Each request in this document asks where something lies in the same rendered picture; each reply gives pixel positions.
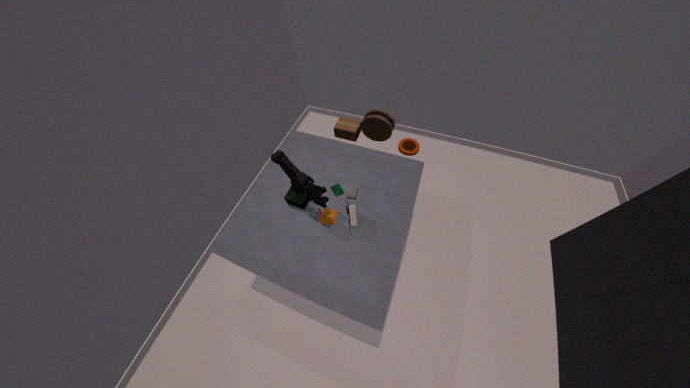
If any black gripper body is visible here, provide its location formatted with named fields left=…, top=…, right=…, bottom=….
left=308, top=194, right=329, bottom=206

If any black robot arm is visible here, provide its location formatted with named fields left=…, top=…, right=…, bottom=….
left=271, top=150, right=327, bottom=196

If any orange square patch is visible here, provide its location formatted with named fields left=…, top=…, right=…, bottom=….
left=318, top=208, right=339, bottom=226

